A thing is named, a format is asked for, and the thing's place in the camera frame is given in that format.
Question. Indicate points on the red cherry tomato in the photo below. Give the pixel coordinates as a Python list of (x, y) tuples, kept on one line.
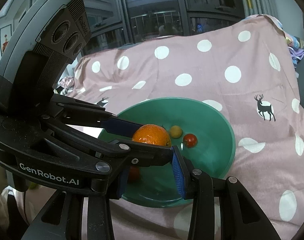
[(134, 174)]

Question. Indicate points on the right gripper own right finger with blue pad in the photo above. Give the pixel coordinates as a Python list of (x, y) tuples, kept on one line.
[(240, 215)]

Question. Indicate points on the red chinese knot decoration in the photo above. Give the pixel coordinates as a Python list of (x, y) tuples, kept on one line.
[(4, 42)]

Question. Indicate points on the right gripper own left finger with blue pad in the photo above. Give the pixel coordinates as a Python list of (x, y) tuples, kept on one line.
[(62, 215)]

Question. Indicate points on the green plastic bowl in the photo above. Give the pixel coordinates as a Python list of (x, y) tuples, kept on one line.
[(213, 154)]

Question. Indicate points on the pink polka dot cloth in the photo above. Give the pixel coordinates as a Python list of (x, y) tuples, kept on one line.
[(243, 71)]

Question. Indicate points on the red tomato in bowl right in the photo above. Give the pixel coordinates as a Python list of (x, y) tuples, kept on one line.
[(190, 140)]

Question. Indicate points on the beige sleeve forearm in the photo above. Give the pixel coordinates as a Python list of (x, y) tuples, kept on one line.
[(4, 217)]

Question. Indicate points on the orange tangerine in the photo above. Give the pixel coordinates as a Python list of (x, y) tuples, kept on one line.
[(152, 134)]

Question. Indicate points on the yellow fruit in bowl right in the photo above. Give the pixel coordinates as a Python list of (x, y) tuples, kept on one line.
[(175, 132)]

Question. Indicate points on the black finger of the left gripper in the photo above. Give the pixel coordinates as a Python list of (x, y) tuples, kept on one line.
[(80, 113), (125, 152)]

